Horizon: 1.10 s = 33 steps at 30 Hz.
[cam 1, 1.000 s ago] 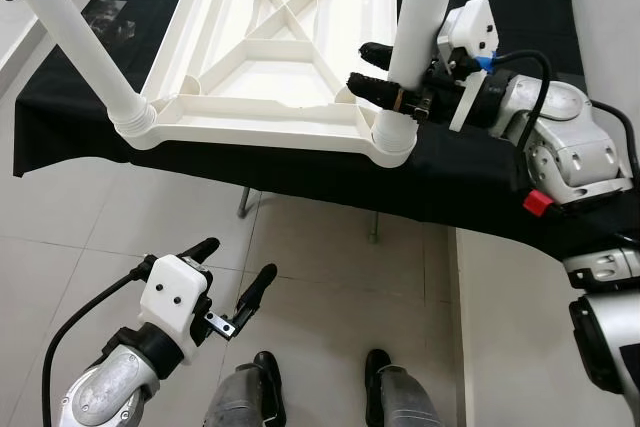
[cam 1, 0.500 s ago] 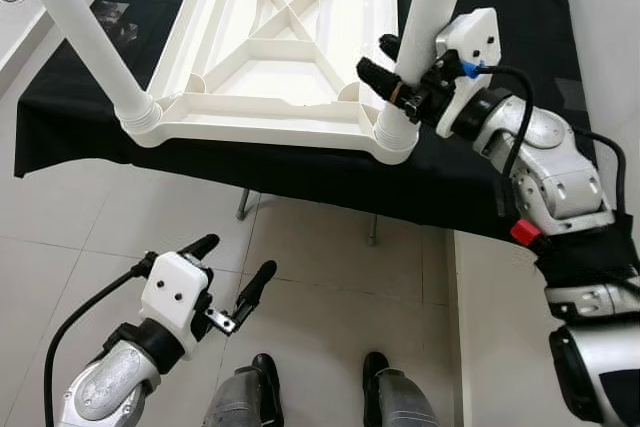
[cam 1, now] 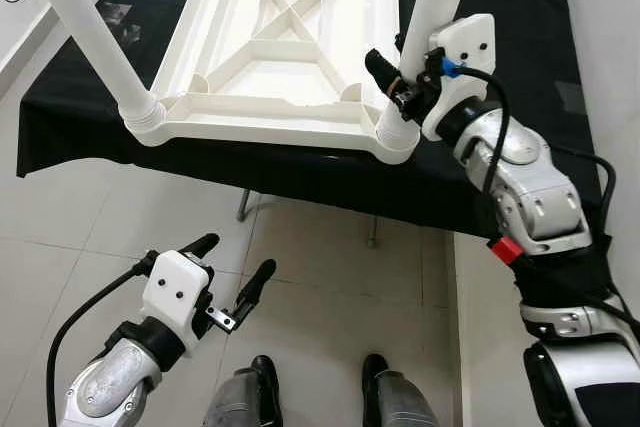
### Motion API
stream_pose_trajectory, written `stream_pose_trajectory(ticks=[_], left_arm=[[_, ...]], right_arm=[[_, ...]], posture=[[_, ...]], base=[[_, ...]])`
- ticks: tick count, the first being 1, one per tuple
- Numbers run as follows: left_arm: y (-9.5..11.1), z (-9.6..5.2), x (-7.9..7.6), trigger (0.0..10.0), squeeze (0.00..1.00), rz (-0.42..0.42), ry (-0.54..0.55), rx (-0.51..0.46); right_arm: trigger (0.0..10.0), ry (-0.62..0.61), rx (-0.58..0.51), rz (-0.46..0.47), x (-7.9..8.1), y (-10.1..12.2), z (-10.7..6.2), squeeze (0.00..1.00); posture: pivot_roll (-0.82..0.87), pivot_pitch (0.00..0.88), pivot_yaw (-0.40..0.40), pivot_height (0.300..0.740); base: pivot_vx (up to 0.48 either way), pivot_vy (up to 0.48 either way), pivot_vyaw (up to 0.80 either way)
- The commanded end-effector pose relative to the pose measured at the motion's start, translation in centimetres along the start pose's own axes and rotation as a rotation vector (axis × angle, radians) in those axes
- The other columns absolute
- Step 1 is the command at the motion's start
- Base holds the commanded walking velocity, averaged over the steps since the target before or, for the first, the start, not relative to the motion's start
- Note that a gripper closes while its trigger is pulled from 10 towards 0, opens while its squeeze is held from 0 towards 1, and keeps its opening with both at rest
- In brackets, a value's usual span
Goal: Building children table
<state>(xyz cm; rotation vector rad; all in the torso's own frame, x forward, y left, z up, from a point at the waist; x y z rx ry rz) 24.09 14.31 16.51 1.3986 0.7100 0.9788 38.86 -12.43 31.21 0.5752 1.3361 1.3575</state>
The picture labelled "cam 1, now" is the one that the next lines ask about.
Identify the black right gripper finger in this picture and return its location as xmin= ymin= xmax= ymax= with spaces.
xmin=363 ymin=47 xmax=406 ymax=108

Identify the grey robot left leg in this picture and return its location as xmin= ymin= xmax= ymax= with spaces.
xmin=203 ymin=355 xmax=283 ymax=427

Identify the grey robot leg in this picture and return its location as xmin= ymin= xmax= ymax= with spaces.
xmin=203 ymin=355 xmax=283 ymax=427
xmin=360 ymin=353 xmax=441 ymax=427

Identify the black tablecloth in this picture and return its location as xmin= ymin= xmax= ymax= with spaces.
xmin=15 ymin=0 xmax=618 ymax=248

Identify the white plastic table top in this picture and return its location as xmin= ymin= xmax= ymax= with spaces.
xmin=150 ymin=0 xmax=421 ymax=166

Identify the grey robot right leg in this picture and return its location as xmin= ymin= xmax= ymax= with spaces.
xmin=360 ymin=353 xmax=441 ymax=427

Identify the red connector block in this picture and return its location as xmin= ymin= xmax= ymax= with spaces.
xmin=490 ymin=235 xmax=524 ymax=266

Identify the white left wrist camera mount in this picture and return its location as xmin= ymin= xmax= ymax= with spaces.
xmin=140 ymin=249 xmax=216 ymax=356

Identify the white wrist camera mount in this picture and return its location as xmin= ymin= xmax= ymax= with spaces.
xmin=420 ymin=14 xmax=498 ymax=143
xmin=140 ymin=249 xmax=216 ymax=356

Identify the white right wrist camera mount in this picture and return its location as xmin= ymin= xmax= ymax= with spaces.
xmin=420 ymin=14 xmax=498 ymax=143

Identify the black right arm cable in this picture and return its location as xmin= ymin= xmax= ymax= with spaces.
xmin=445 ymin=65 xmax=513 ymax=198

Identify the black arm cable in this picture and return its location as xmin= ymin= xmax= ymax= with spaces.
xmin=445 ymin=65 xmax=513 ymax=198
xmin=45 ymin=252 xmax=161 ymax=427

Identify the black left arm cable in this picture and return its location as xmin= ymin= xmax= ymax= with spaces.
xmin=45 ymin=252 xmax=161 ymax=427

